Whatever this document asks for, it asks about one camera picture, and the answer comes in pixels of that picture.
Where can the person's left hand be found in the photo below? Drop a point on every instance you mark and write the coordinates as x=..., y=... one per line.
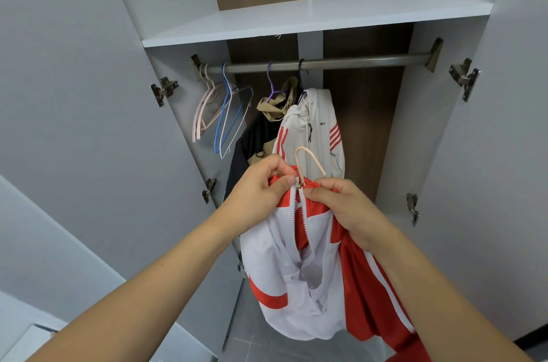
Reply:
x=257, y=190

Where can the person's right hand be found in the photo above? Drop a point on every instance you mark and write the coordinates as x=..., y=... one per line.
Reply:
x=351, y=208

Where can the khaki and black jacket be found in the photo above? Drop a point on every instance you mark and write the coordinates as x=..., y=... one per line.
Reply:
x=240, y=156

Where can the beige hanger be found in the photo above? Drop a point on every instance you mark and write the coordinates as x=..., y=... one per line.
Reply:
x=310, y=150

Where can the white jacket with red stripes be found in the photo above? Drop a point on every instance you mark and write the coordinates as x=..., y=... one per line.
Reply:
x=321, y=122

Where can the red and white jacket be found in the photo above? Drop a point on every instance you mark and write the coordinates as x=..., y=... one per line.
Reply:
x=291, y=280

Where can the person's left forearm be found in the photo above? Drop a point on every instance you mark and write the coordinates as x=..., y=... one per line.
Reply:
x=137, y=306

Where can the person's right forearm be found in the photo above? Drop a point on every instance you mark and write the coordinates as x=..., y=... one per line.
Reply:
x=437, y=306

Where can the white wardrobe shelf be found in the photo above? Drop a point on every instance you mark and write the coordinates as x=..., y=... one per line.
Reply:
x=325, y=11

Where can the metal hanging rod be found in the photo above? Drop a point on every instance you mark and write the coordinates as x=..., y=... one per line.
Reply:
x=360, y=62

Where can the white side cabinet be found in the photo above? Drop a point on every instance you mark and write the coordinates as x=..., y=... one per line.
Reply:
x=21, y=345

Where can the brass rod bracket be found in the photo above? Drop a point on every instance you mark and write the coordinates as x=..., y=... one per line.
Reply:
x=196, y=62
x=435, y=53

